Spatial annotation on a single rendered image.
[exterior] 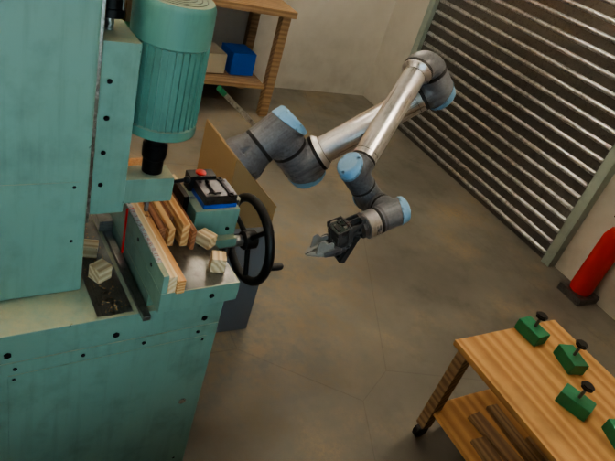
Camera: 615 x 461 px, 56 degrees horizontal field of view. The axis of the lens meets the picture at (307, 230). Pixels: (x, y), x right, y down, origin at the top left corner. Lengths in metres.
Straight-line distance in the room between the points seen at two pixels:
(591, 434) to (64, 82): 1.88
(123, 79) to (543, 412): 1.66
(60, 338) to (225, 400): 1.05
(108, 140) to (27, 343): 0.49
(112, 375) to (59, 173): 0.58
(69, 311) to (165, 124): 0.50
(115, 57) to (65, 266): 0.51
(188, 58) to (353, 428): 1.66
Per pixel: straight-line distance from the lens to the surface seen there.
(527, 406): 2.14
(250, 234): 1.76
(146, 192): 1.49
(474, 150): 4.67
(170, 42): 1.28
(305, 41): 5.36
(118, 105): 1.31
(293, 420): 2.39
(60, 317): 1.47
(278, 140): 2.19
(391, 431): 2.52
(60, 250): 1.44
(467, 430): 2.45
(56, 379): 1.57
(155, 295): 1.43
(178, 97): 1.33
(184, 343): 1.63
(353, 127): 2.26
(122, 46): 1.26
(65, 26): 1.18
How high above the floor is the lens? 1.83
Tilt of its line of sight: 32 degrees down
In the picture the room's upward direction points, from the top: 19 degrees clockwise
